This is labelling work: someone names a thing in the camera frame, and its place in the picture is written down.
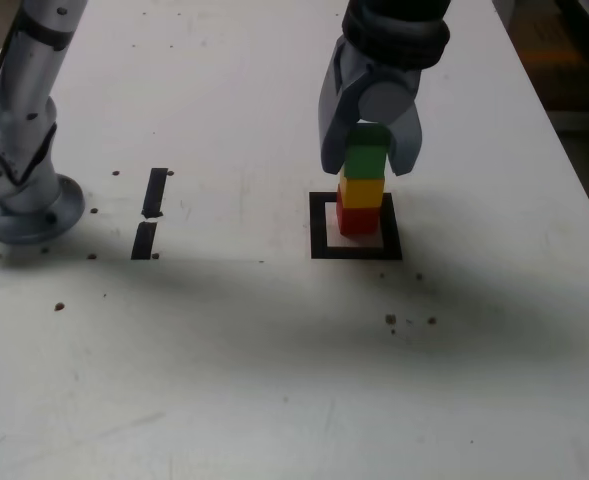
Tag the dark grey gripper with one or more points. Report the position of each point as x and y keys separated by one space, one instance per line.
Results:
x=399 y=76

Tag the green cube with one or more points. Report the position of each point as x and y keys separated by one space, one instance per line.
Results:
x=366 y=160

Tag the yellow cube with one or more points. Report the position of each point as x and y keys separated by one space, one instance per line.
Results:
x=364 y=195

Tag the red cube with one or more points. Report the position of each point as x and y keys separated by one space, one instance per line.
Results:
x=356 y=222

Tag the black tape square outline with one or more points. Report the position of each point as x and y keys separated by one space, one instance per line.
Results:
x=319 y=230

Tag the black tape strip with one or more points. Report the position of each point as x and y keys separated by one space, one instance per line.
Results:
x=155 y=190

